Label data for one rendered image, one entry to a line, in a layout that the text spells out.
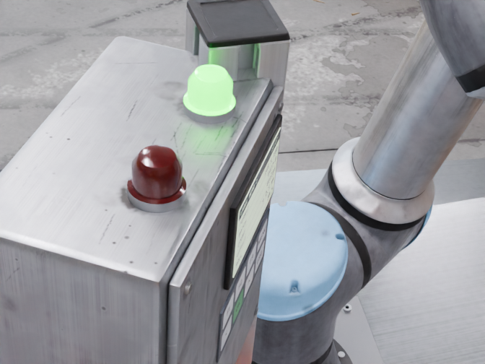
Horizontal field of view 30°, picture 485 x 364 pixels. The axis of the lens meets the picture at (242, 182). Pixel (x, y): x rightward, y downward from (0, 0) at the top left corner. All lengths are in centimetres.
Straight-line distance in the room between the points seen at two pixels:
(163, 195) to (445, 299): 94
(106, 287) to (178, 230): 4
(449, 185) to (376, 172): 57
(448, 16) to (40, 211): 34
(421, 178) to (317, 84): 227
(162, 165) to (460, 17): 30
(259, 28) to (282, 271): 44
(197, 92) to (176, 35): 295
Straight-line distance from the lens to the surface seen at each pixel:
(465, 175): 151
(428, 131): 86
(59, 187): 41
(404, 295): 128
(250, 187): 44
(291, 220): 92
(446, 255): 136
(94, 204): 40
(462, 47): 63
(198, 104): 44
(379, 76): 328
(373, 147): 91
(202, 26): 47
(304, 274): 88
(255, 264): 53
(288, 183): 143
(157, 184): 38
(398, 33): 355
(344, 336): 112
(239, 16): 48
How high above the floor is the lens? 174
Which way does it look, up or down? 40 degrees down
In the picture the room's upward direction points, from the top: 5 degrees clockwise
